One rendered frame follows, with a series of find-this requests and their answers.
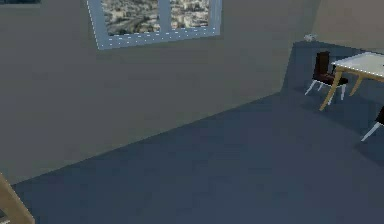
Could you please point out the grey framed window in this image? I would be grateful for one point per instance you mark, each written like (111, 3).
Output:
(165, 33)

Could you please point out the dark red chair white legs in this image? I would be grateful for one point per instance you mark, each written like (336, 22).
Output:
(322, 68)
(376, 125)

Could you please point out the small white object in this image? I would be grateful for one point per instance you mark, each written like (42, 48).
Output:
(310, 37)

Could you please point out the white top wooden table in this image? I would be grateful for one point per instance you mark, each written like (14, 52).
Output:
(363, 63)

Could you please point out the light wooden furniture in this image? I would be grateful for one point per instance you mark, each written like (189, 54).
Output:
(11, 206)

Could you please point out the dark framed picture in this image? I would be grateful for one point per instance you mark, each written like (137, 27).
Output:
(20, 1)

